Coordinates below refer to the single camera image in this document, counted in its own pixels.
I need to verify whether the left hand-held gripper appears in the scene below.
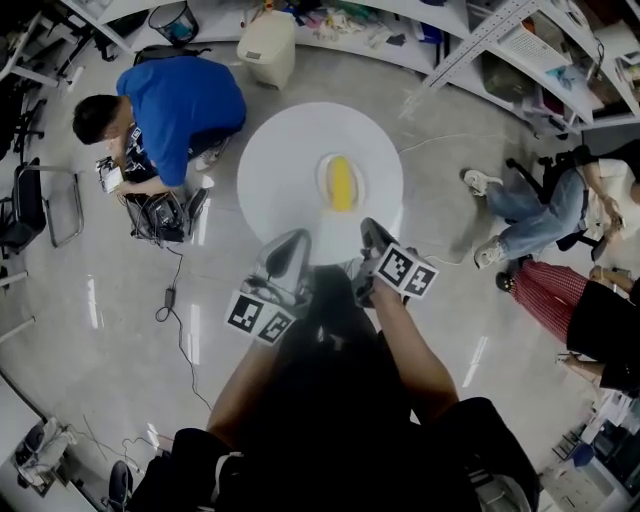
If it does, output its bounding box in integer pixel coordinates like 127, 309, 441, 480
224, 228, 312, 347

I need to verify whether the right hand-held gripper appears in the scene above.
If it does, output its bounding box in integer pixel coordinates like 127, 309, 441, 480
352, 217, 440, 306

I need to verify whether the white oval plate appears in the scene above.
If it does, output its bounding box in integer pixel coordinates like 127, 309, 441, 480
313, 152, 366, 214

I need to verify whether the yellow corn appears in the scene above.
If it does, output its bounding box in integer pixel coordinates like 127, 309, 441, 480
325, 155, 357, 211

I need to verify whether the person's left forearm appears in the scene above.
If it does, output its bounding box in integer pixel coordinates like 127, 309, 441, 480
205, 339, 281, 451

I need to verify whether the person's right forearm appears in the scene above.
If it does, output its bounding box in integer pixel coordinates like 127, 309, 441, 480
372, 284, 460, 426

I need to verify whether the round white table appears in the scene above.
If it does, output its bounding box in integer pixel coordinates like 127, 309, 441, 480
236, 101, 404, 266

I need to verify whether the black open equipment case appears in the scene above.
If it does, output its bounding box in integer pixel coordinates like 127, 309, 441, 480
94, 124, 211, 244

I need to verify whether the black office chair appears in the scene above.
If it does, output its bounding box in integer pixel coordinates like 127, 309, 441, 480
505, 139, 640, 264
0, 97, 49, 161

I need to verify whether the white metal shelving unit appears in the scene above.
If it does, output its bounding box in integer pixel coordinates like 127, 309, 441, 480
59, 0, 471, 76
424, 0, 640, 134

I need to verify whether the dark green bag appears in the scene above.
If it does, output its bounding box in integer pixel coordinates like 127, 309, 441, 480
482, 54, 534, 101

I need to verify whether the beige lidded trash bin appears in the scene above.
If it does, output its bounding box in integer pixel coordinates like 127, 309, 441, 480
236, 10, 296, 90

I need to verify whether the person's black shirt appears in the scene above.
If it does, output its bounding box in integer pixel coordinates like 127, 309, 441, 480
132, 397, 541, 512

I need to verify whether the black backpack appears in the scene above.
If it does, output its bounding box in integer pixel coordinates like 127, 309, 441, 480
133, 43, 214, 66

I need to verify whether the white perforated basket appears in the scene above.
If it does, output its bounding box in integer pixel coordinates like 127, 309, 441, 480
499, 22, 571, 71

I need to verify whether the black mesh wastebasket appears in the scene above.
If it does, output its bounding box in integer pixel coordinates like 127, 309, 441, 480
147, 2, 198, 45

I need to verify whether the white power strip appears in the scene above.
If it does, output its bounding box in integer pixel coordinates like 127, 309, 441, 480
57, 65, 84, 91

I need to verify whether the white desk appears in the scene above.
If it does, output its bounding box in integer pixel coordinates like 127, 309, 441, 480
0, 9, 84, 89

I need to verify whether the white floor cable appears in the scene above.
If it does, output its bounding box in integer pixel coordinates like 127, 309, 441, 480
397, 133, 501, 154
424, 252, 476, 266

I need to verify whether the black power adapter cable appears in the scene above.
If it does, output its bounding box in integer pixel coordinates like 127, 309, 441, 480
154, 244, 214, 414

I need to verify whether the grey shoulder strap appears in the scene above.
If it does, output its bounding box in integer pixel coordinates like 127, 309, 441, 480
464, 464, 531, 512
209, 452, 244, 506

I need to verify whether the metal frame chair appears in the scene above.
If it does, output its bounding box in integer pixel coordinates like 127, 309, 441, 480
12, 157, 85, 249

